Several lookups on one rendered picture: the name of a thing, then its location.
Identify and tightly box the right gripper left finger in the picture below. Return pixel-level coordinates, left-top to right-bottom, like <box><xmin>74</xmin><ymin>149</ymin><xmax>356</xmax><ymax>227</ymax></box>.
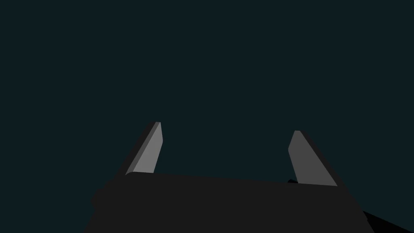
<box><xmin>114</xmin><ymin>121</ymin><xmax>164</xmax><ymax>179</ymax></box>

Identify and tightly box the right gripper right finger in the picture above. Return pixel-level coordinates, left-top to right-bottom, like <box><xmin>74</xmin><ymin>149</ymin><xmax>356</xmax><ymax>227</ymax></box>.
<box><xmin>287</xmin><ymin>130</ymin><xmax>345</xmax><ymax>187</ymax></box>

